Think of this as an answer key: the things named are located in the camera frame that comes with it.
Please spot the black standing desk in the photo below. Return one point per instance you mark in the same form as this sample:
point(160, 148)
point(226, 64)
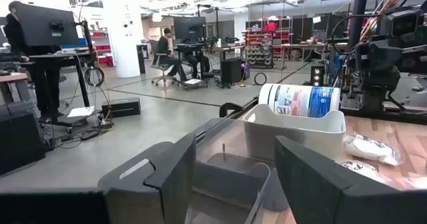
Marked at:
point(56, 59)

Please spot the long wooden workbench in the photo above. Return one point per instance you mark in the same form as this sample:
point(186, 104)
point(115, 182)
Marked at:
point(300, 45)

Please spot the black power strip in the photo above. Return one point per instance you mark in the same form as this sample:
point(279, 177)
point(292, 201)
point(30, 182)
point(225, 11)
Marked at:
point(88, 135)

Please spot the wooden side table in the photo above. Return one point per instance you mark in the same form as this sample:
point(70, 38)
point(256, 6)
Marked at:
point(11, 76)

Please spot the frosted translucent plastic bin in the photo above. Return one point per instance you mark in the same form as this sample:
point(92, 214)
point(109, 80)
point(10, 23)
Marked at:
point(293, 134)

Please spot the white shelf red boxes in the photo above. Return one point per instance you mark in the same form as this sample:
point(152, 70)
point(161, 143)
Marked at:
point(101, 47)

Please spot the large black monitor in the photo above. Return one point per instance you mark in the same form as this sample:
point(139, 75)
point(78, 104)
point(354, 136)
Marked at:
point(43, 24)

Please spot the black narrow cabinet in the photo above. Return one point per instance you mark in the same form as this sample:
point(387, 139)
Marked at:
point(141, 59)

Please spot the large black case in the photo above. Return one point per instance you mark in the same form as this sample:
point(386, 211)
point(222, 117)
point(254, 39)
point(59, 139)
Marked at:
point(20, 140)

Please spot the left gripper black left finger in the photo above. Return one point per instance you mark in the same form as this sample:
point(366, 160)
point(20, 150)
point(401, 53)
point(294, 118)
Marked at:
point(166, 184)

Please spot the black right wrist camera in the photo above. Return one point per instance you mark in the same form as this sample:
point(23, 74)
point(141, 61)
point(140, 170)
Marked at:
point(403, 24)

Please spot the grey office chair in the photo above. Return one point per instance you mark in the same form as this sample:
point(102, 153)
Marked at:
point(156, 62)

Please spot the black vertical rig post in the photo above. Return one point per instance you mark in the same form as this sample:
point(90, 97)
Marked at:
point(358, 14)

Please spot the standing person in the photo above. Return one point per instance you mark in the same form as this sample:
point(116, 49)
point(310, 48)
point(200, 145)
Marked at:
point(13, 34)

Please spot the white paper sheet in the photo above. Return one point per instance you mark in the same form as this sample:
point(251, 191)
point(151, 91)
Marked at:
point(81, 111)

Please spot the white wipes canister blue label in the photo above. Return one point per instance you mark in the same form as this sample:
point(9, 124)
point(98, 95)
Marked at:
point(300, 100)

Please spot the black computer tower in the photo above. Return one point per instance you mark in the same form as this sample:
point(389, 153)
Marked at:
point(231, 70)

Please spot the computer tower white lights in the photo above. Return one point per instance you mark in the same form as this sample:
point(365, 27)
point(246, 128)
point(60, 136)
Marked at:
point(317, 75)

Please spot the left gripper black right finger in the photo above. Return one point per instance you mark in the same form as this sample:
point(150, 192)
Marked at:
point(317, 190)

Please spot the clear bag white contents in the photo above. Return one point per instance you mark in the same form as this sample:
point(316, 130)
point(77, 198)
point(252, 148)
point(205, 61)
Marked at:
point(370, 149)
point(417, 182)
point(363, 170)

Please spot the seated person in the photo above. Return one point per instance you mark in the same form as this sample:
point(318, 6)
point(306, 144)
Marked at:
point(163, 47)

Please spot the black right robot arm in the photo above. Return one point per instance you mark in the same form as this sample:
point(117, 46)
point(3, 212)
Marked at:
point(380, 87)

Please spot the black box on floor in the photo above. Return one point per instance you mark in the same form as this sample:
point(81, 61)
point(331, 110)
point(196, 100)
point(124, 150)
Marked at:
point(121, 108)

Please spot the white round pillar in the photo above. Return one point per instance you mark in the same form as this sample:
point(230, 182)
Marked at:
point(123, 34)

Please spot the shelving rack red bins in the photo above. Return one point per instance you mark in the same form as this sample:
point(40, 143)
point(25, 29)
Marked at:
point(260, 47)

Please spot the black office desk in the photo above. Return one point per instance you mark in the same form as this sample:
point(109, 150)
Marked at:
point(193, 47)

